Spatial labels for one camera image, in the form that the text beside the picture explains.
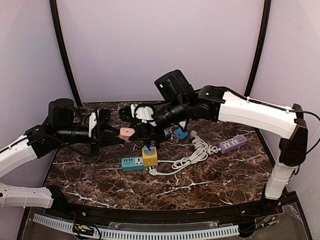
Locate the purple power strip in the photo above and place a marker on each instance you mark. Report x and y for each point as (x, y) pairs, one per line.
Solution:
(232, 143)

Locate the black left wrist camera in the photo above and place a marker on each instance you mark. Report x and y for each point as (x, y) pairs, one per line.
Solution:
(61, 112)

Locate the teal small charger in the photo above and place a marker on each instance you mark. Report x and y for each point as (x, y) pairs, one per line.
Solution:
(167, 134)

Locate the blue small charger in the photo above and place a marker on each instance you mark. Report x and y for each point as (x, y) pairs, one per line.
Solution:
(182, 135)

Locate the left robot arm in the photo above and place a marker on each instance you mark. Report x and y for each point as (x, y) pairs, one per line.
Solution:
(34, 144)

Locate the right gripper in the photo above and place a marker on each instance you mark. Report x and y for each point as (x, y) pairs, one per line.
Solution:
(149, 126)

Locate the teal power strip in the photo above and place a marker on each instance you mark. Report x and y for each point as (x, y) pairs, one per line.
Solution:
(132, 164)

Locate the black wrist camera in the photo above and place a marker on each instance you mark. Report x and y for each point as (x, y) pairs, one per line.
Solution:
(173, 86)
(61, 112)

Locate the light blue USB charger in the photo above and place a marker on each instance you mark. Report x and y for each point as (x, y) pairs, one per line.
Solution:
(149, 150)

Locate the black frame post left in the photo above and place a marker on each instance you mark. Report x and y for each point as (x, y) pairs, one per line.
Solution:
(63, 51)

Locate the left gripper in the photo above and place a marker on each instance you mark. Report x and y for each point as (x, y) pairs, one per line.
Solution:
(97, 135)

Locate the pink USB charger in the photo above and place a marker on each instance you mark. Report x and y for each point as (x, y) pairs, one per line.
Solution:
(125, 133)

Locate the yellow cube plug adapter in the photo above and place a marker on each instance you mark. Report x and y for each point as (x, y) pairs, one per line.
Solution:
(149, 160)

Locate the white three-pin plug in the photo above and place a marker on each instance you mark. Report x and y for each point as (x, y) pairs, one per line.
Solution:
(153, 171)

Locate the white slotted cable duct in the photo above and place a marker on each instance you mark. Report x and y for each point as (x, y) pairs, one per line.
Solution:
(134, 231)

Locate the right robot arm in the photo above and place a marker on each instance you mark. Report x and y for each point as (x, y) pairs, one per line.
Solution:
(221, 104)

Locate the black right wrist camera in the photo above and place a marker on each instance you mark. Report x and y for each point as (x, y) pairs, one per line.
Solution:
(173, 86)

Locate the black frame post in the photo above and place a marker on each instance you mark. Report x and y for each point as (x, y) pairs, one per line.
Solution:
(259, 46)
(63, 51)

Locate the black front rail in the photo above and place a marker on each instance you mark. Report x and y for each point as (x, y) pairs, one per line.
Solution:
(237, 214)

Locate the black frame post right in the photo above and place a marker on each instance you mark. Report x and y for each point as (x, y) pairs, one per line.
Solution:
(259, 46)

